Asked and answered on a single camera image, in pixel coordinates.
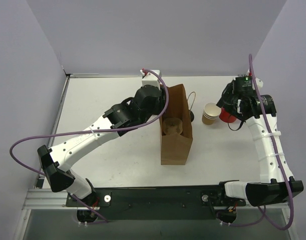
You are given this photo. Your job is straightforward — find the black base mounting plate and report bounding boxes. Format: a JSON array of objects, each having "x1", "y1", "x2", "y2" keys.
[{"x1": 65, "y1": 185, "x2": 246, "y2": 221}]

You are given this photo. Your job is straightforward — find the stack of black lids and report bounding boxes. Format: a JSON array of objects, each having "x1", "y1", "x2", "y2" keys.
[{"x1": 190, "y1": 111, "x2": 194, "y2": 122}]

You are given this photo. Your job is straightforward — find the brown paper bag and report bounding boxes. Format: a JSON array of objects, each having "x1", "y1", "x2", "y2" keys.
[{"x1": 160, "y1": 84, "x2": 193, "y2": 166}]

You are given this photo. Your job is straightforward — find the red plastic cup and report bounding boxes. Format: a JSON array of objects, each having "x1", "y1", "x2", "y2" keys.
[{"x1": 219, "y1": 108, "x2": 237, "y2": 124}]

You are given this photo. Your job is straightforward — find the aluminium rail frame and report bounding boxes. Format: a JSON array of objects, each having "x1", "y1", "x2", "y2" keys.
[{"x1": 23, "y1": 188, "x2": 288, "y2": 210}]

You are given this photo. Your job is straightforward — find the stack of paper cups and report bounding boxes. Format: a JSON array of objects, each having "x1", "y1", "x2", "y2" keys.
[{"x1": 202, "y1": 102, "x2": 221, "y2": 125}]

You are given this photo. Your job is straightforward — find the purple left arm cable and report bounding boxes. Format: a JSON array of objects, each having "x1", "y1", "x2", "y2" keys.
[{"x1": 9, "y1": 68, "x2": 170, "y2": 224}]

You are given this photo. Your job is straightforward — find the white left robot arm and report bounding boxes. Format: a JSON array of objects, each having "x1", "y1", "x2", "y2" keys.
[{"x1": 37, "y1": 84, "x2": 166, "y2": 206}]

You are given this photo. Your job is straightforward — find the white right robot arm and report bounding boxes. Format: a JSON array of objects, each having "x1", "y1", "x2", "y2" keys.
[{"x1": 217, "y1": 76, "x2": 303, "y2": 207}]

